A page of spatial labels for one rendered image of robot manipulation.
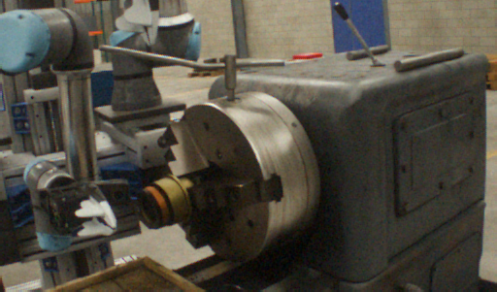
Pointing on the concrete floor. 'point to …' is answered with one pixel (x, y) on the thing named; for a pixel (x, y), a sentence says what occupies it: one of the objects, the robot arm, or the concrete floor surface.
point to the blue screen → (358, 3)
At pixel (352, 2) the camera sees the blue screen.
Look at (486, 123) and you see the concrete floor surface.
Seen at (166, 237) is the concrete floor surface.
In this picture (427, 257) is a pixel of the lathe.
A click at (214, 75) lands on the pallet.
